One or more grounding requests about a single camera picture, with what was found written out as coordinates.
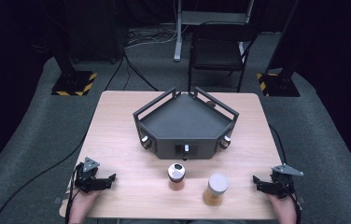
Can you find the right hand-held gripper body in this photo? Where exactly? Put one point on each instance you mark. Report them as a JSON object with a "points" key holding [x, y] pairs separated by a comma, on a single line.
{"points": [[282, 185]]}

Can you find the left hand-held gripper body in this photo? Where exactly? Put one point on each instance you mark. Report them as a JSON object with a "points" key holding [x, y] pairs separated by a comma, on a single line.
{"points": [[86, 179]]}

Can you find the white lid spice jar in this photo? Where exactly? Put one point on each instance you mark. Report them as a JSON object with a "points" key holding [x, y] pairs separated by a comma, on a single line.
{"points": [[216, 188]]}

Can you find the silver lid spice jar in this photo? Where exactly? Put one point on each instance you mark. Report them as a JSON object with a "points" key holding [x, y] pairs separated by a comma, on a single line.
{"points": [[176, 175]]}

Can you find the black corner rack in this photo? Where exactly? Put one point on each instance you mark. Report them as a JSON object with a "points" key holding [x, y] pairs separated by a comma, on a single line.
{"points": [[184, 121]]}

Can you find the person's right hand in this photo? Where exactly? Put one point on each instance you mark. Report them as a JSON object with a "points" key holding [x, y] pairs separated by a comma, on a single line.
{"points": [[287, 210]]}

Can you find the person's left hand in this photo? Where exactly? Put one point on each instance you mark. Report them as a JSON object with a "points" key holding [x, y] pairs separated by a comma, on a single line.
{"points": [[81, 207]]}

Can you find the grey tape strip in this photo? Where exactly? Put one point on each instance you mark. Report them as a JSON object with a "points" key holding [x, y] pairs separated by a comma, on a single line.
{"points": [[57, 200], [301, 200]]}

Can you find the small brown round object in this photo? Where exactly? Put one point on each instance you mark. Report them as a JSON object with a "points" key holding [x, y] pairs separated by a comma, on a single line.
{"points": [[210, 104]]}

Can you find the black stand with striped base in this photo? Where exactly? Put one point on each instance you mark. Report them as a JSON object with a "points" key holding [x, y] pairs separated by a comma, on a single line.
{"points": [[74, 82], [277, 85]]}

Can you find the black folding chair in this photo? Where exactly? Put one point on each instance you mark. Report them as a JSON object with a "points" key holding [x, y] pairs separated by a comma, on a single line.
{"points": [[217, 53]]}

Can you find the black equipment case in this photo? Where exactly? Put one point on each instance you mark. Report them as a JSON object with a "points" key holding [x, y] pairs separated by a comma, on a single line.
{"points": [[97, 31]]}

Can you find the white metal stand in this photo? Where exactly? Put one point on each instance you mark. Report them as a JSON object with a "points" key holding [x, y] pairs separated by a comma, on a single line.
{"points": [[178, 37]]}

